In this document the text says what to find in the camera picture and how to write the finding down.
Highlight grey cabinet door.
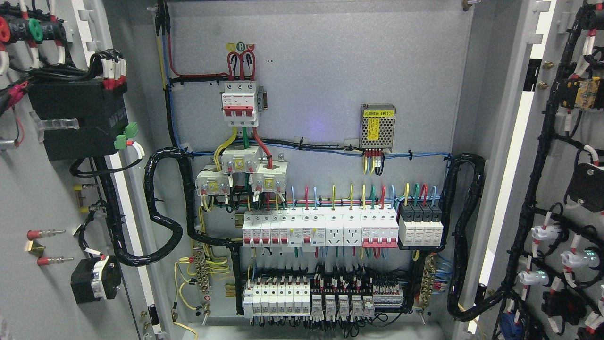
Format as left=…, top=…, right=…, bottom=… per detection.
left=0, top=0, right=183, bottom=340
left=469, top=0, right=603, bottom=340

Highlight white current transformers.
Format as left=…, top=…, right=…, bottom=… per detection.
left=195, top=146, right=288, bottom=201

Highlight metal mesh power supply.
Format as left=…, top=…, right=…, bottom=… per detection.
left=360, top=104, right=395, bottom=149

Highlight red main circuit breaker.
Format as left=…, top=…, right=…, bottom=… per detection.
left=221, top=80, right=268, bottom=127

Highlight white socket breaker row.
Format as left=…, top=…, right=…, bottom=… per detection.
left=242, top=207, right=399, bottom=252

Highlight black white surge protector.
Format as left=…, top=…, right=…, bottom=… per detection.
left=398, top=204, right=444, bottom=249

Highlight lower relay terminal row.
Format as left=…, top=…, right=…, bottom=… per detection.
left=243, top=264, right=406, bottom=331

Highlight black digital power meter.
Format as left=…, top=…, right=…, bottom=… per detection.
left=28, top=79, right=138, bottom=161

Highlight black right wire harness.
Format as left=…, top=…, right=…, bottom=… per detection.
left=444, top=153, right=508, bottom=323

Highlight black wire harness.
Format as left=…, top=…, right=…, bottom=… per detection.
left=444, top=153, right=508, bottom=323
left=94, top=147, right=243, bottom=316

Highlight black left wire harness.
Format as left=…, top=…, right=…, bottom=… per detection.
left=94, top=147, right=243, bottom=316

